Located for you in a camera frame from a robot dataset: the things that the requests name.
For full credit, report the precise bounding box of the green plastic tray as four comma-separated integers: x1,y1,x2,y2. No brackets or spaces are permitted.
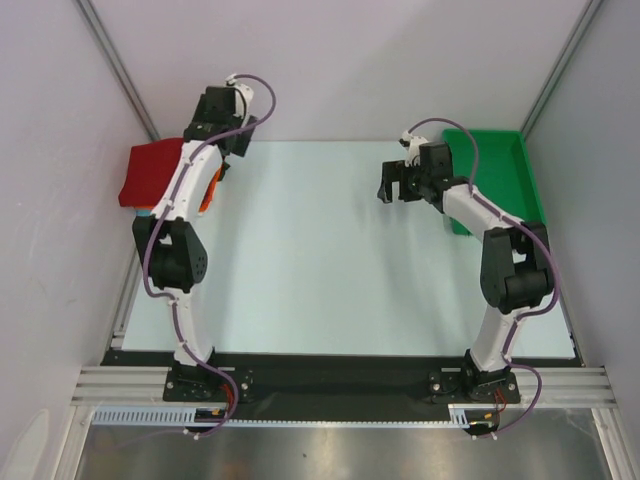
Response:
442,129,546,224

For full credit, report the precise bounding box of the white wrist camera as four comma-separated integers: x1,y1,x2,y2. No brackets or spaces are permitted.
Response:
399,130,430,167
225,75,254,119

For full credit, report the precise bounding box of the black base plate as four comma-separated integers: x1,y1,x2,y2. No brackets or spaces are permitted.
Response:
101,349,584,424

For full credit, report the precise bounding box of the dark red t-shirt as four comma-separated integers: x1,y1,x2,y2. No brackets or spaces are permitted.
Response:
118,137,183,210

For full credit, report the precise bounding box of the left rear aluminium post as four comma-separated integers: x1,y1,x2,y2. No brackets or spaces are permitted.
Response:
72,0,161,141

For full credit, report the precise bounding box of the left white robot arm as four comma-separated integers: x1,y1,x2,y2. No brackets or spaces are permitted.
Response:
132,81,257,402

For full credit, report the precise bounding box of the light blue cable duct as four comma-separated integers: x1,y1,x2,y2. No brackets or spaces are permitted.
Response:
92,406,470,430

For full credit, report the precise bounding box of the orange folded t-shirt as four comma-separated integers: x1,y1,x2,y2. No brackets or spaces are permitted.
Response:
198,162,230,215

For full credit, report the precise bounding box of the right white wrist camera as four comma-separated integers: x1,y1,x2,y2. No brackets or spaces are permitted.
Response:
399,130,430,167

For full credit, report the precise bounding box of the front aluminium extrusion beam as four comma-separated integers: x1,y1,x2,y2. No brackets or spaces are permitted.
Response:
71,366,617,409

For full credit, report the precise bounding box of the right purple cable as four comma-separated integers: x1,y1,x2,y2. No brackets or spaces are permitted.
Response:
407,117,560,441

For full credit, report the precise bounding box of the aluminium frame rail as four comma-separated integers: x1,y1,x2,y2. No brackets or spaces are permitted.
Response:
107,249,141,350

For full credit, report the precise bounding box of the purple cable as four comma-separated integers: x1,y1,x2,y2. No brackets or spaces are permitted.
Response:
407,117,560,441
143,73,279,441

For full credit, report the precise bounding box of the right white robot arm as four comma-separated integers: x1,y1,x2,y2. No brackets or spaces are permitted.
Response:
377,136,557,403

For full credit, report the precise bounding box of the right rear aluminium post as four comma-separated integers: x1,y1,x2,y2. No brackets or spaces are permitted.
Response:
520,0,606,139

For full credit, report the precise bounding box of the aluminium post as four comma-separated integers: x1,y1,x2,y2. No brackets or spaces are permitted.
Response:
520,0,606,139
72,0,161,141

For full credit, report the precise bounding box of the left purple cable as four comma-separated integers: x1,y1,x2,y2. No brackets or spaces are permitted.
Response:
143,73,279,441

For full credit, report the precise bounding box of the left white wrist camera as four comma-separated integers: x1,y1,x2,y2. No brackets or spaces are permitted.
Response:
225,75,254,119

